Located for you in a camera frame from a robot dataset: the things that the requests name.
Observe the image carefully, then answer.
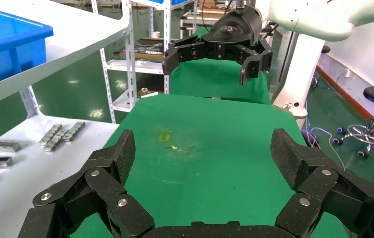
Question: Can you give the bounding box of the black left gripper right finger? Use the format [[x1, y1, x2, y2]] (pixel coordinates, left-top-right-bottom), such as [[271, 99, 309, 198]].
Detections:
[[270, 128, 374, 238]]

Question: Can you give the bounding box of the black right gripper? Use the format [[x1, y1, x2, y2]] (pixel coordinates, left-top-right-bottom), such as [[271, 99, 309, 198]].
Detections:
[[162, 5, 274, 86]]

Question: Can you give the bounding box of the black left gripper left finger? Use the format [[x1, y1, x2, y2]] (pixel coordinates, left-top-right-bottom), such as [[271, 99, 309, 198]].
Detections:
[[17, 129, 155, 238]]

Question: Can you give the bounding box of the green table cloth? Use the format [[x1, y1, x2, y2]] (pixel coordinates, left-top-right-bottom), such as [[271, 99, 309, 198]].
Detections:
[[70, 93, 350, 238], [170, 27, 272, 106]]

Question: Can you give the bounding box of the grey toothed metal bar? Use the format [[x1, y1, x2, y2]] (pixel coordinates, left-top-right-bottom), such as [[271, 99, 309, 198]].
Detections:
[[39, 124, 63, 146], [44, 129, 69, 152], [62, 122, 86, 142]]

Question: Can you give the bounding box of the brown wooden board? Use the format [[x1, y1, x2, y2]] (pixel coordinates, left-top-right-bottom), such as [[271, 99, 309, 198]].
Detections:
[[113, 38, 166, 61]]

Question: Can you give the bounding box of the white slotted storage rack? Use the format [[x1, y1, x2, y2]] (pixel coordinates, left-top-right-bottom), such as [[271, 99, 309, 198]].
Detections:
[[90, 0, 198, 125]]

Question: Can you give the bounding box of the white robot torso column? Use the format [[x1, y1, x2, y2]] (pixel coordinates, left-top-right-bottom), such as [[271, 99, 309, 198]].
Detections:
[[272, 33, 326, 119]]

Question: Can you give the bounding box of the white metal shelf rack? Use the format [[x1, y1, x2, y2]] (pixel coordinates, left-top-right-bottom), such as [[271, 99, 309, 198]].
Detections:
[[0, 0, 138, 238]]

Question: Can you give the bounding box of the blue plastic bin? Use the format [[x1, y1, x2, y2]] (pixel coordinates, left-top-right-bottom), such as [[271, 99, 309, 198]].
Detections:
[[0, 4, 54, 93]]

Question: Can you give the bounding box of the metal workbench frame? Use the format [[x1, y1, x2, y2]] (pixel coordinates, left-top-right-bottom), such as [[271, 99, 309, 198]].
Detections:
[[180, 8, 227, 38]]

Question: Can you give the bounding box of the white floor cable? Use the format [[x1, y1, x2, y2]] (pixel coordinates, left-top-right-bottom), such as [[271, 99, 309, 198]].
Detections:
[[305, 126, 347, 172]]

